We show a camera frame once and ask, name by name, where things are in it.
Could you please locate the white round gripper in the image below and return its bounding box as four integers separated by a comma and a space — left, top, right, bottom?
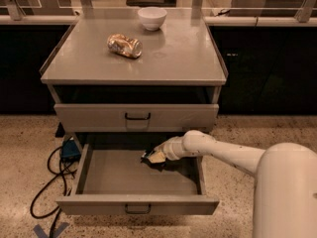
148, 137, 186, 164

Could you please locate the glass railing barrier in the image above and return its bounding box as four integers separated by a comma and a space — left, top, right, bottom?
1, 0, 317, 26

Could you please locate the closed grey upper drawer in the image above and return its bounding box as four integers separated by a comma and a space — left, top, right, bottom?
54, 104, 219, 132

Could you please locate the blue tape floor marker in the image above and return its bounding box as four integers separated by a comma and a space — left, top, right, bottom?
33, 222, 69, 238

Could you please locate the black floor cable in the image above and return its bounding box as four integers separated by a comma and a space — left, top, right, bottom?
29, 145, 78, 238

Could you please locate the blue power adapter box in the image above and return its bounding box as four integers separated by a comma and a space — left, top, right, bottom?
60, 139, 81, 162

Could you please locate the crushed metallic soda can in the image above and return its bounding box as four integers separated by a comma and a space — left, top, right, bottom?
107, 34, 143, 59

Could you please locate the blue rxbar blueberry wrapper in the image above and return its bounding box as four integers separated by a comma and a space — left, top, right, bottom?
141, 151, 153, 160

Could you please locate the grey drawer cabinet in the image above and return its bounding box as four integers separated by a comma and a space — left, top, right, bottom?
39, 7, 229, 196

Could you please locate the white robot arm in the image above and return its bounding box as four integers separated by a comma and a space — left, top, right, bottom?
144, 130, 317, 238

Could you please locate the open grey lower drawer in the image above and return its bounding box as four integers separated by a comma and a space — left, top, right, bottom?
56, 145, 219, 215

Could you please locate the white ceramic bowl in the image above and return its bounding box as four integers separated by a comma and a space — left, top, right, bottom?
138, 7, 167, 31

